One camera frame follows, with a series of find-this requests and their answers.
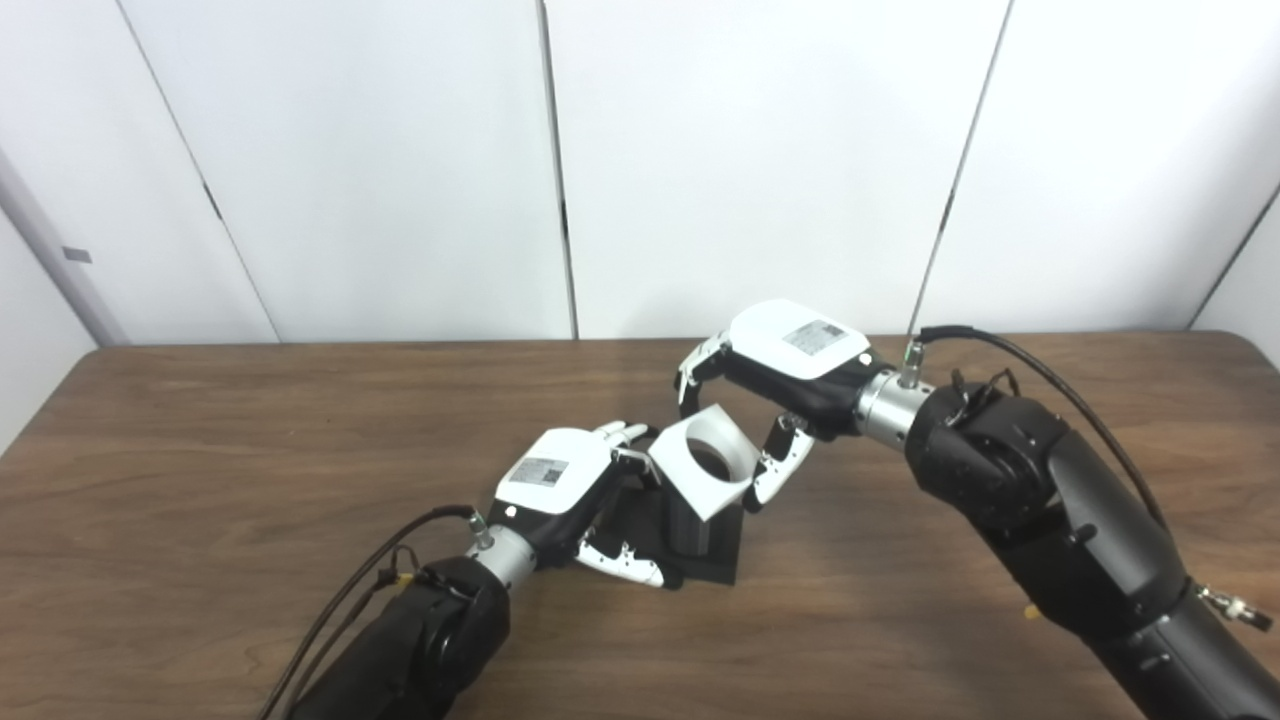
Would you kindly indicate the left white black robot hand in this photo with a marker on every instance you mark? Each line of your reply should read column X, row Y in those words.
column 555, row 485

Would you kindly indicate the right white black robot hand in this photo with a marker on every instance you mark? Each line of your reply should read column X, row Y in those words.
column 800, row 360

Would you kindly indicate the white square piece with hole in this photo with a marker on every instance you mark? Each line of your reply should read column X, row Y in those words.
column 690, row 490

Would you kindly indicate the black peg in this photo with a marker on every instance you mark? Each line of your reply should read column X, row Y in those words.
column 700, row 555

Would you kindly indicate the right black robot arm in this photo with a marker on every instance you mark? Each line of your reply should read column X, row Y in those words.
column 1060, row 520

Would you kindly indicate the small gray wall tag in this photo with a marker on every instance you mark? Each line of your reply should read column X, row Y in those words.
column 77, row 255

